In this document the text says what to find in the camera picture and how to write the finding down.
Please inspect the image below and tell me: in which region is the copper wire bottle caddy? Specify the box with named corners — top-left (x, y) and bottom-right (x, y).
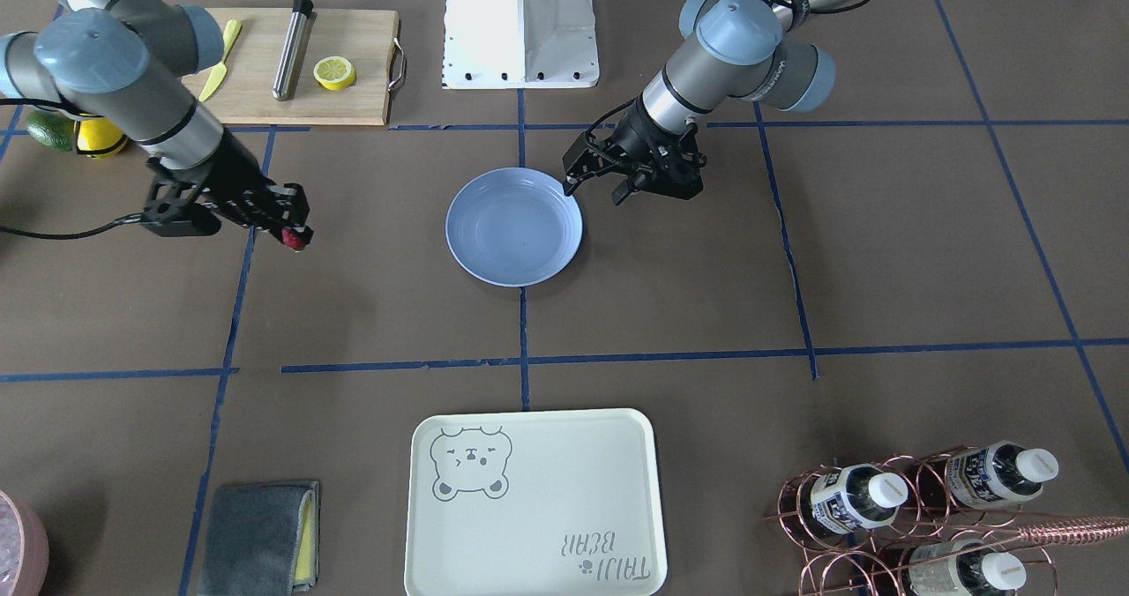
top-left (765, 449), bottom-right (1126, 595)

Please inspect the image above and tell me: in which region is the dark syrup bottle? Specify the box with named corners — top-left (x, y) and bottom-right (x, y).
top-left (796, 464), bottom-right (910, 540)
top-left (910, 441), bottom-right (1060, 512)
top-left (872, 540), bottom-right (1029, 595)

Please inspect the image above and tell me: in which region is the cream tray with bear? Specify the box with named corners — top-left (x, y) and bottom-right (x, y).
top-left (404, 407), bottom-right (669, 595)

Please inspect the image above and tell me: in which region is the blue ceramic plate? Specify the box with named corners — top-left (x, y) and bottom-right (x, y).
top-left (445, 168), bottom-right (584, 289)

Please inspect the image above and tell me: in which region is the dark grey folded cloth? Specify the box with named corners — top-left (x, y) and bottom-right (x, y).
top-left (196, 480), bottom-right (321, 595)

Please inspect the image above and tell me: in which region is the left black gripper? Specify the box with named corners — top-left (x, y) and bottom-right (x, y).
top-left (562, 98), bottom-right (708, 205)

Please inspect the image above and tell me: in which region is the wooden cutting board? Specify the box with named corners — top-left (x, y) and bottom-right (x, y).
top-left (203, 6), bottom-right (402, 126)

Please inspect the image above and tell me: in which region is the yellow plastic knife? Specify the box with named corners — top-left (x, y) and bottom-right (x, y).
top-left (198, 19), bottom-right (243, 102)

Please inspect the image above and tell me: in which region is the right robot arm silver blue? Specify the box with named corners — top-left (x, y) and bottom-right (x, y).
top-left (3, 0), bottom-right (313, 249)

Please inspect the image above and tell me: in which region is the lemon half slice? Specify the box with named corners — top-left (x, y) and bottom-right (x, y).
top-left (313, 56), bottom-right (356, 93)

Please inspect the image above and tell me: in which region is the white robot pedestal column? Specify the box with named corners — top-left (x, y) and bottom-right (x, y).
top-left (441, 0), bottom-right (601, 90)

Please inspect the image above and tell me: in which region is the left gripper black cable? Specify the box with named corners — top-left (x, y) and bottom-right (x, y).
top-left (583, 98), bottom-right (640, 152)

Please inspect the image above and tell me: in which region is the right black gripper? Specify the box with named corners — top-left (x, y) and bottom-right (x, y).
top-left (141, 130), bottom-right (314, 253)

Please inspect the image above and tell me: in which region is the dark syrup bottle middle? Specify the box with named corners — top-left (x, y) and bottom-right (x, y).
top-left (796, 464), bottom-right (910, 540)

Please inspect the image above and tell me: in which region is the yellow lemon upper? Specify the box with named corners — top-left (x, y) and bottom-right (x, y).
top-left (75, 117), bottom-right (130, 159)

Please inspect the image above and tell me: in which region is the red strawberry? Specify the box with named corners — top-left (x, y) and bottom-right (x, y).
top-left (280, 229), bottom-right (308, 251)

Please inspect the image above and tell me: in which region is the green lime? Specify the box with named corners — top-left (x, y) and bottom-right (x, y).
top-left (25, 109), bottom-right (76, 154)

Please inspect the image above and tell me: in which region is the pink bowl of ice cubes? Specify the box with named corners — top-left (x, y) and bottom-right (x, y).
top-left (1, 491), bottom-right (49, 595)

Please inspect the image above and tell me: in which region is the black handled knife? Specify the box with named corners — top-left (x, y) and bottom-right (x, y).
top-left (271, 0), bottom-right (314, 100)

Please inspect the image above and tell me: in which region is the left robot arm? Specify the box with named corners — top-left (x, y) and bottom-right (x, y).
top-left (562, 0), bottom-right (870, 204)

